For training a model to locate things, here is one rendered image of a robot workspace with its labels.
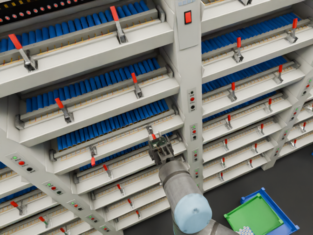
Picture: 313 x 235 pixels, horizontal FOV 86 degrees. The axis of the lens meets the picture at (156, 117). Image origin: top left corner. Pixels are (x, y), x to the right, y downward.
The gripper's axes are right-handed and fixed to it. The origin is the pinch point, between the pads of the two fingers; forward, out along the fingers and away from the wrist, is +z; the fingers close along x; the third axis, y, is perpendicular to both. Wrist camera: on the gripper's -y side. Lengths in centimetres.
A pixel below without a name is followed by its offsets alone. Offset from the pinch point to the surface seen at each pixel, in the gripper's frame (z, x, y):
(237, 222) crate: -7, -39, -96
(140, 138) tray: 5.5, 5.6, -1.3
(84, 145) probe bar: 9.1, 29.2, 3.6
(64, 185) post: 6.3, 45.2, -11.4
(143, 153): 13.7, 6.8, -18.0
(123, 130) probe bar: 8.9, 11.4, 3.5
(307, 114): 12, -108, -41
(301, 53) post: 10, -86, 9
